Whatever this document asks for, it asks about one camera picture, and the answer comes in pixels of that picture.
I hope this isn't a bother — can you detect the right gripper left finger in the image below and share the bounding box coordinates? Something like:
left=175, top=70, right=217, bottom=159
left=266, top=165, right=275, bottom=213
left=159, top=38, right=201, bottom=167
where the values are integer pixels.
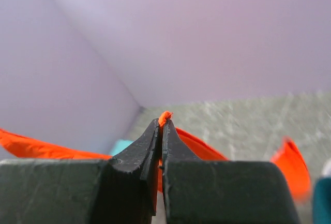
left=1, top=120, right=160, bottom=223

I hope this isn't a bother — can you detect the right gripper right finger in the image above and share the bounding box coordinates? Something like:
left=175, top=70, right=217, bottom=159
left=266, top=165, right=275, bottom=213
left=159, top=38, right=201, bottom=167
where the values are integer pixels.
left=162, top=120, right=299, bottom=223

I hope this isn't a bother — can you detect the orange t-shirt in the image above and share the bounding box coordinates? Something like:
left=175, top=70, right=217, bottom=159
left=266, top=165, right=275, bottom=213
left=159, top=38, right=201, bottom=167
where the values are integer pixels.
left=1, top=127, right=311, bottom=200

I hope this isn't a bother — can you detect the folded mint green t-shirt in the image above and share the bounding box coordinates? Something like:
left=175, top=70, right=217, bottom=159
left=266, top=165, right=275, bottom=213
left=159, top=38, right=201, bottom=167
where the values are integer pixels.
left=109, top=139, right=133, bottom=156

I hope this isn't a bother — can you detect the teal t-shirt in basket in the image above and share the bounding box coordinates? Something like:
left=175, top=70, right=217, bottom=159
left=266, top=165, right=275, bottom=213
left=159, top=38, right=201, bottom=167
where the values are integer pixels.
left=312, top=177, right=331, bottom=224

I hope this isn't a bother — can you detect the white garment in basket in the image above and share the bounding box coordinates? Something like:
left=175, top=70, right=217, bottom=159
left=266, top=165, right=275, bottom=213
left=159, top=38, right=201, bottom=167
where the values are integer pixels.
left=321, top=159, right=331, bottom=177

